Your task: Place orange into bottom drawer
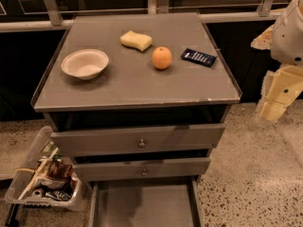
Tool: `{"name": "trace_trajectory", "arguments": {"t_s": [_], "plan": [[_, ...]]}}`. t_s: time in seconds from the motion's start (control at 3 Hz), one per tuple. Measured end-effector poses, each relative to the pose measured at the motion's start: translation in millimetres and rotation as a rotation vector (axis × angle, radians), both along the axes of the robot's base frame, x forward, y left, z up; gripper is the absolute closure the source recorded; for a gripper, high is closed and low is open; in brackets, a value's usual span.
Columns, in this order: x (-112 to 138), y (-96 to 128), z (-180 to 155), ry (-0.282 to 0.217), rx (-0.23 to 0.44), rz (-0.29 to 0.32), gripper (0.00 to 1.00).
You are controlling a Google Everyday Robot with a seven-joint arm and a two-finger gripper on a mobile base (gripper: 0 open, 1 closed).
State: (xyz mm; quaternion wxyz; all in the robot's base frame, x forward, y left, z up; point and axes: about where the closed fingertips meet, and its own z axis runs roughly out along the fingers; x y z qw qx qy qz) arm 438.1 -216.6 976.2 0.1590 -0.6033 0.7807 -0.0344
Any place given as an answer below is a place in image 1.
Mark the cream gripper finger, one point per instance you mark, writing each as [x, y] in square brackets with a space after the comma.
[263, 40]
[279, 90]

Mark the orange fruit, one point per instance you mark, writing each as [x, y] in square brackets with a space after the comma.
[161, 58]

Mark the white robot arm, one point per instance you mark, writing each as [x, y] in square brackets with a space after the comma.
[284, 40]

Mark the grey top drawer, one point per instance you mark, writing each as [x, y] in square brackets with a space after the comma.
[137, 140]

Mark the grey drawer cabinet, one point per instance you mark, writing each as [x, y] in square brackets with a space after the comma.
[130, 92]

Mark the grey middle drawer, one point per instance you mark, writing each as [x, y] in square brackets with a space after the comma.
[142, 169]

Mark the grey open bottom drawer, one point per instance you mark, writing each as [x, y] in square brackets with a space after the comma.
[163, 202]

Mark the yellow sponge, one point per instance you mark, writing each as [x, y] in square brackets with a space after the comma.
[136, 40]

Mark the white paper bowl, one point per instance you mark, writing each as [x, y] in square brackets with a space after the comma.
[85, 64]

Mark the brown snack bag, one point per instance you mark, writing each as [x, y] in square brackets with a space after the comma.
[57, 175]

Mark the black striped packet in bin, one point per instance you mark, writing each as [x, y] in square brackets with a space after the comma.
[58, 195]

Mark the clear plastic bin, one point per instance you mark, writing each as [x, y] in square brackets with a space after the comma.
[27, 188]

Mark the metal railing frame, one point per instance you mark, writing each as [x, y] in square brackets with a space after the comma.
[151, 10]

